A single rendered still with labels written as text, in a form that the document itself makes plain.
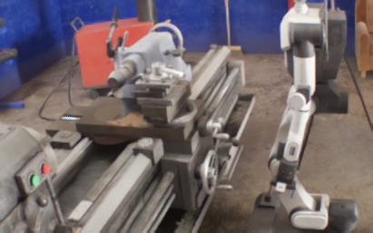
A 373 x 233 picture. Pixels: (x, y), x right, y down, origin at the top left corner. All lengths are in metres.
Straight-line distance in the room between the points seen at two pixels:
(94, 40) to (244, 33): 2.10
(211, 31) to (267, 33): 0.75
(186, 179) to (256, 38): 4.07
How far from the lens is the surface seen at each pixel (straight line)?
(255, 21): 5.83
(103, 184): 1.81
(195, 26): 6.04
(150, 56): 2.32
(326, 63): 1.95
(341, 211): 2.38
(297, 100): 1.81
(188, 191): 2.04
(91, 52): 4.82
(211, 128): 2.03
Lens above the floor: 1.79
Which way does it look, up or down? 25 degrees down
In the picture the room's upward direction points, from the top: 6 degrees counter-clockwise
